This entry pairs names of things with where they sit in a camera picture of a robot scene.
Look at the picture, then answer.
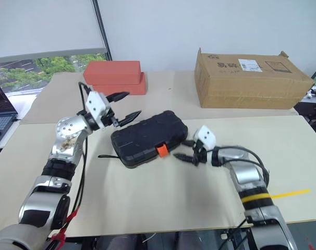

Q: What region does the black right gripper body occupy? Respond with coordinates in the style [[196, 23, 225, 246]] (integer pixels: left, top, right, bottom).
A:
[[191, 140, 209, 168]]

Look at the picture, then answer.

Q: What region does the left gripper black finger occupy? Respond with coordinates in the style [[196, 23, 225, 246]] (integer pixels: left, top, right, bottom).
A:
[[117, 110, 142, 127], [105, 91, 130, 104]]

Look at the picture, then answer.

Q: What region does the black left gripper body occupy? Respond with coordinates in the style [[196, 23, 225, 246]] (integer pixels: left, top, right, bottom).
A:
[[100, 108, 120, 129]]

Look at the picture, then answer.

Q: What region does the black plastic tool case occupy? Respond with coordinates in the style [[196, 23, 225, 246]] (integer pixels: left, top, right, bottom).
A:
[[110, 110, 189, 169]]

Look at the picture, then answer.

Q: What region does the red rectangular box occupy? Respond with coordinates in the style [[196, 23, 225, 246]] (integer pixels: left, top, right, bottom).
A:
[[91, 72, 148, 96], [82, 60, 142, 85]]

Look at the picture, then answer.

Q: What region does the large brown cardboard box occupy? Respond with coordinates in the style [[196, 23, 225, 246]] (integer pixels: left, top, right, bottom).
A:
[[194, 47, 315, 109]]

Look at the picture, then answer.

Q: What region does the yellow tape strip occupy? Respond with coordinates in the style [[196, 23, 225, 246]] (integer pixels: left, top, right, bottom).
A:
[[272, 189, 311, 200]]

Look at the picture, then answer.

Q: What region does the white roller window blind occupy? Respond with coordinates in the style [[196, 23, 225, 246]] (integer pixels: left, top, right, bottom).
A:
[[0, 0, 106, 65]]

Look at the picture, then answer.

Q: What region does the black laptop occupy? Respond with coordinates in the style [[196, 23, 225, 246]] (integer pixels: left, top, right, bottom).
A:
[[0, 74, 19, 123]]

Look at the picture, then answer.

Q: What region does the red zip tie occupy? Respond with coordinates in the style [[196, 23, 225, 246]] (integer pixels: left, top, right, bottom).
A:
[[50, 205, 80, 243]]

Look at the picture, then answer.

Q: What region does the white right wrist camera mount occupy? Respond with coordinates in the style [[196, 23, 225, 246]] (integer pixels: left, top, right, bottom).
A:
[[193, 125, 216, 149]]

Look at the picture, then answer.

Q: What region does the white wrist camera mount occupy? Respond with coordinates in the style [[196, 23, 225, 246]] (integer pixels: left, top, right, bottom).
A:
[[193, 125, 216, 149], [85, 91, 110, 130]]

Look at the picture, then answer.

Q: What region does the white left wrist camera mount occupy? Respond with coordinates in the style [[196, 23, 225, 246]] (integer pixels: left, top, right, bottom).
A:
[[85, 91, 110, 130]]

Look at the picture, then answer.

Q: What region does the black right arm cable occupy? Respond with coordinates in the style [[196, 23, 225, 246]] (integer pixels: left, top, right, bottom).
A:
[[212, 146, 270, 250]]

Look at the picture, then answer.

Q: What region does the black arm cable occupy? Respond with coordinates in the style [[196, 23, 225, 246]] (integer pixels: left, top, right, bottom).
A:
[[47, 82, 94, 250], [212, 146, 270, 250]]

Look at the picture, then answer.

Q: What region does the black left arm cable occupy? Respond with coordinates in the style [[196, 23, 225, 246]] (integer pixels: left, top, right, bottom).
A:
[[47, 82, 94, 250]]

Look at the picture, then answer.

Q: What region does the black window frame post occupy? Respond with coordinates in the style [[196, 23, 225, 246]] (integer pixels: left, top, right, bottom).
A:
[[91, 0, 112, 60]]

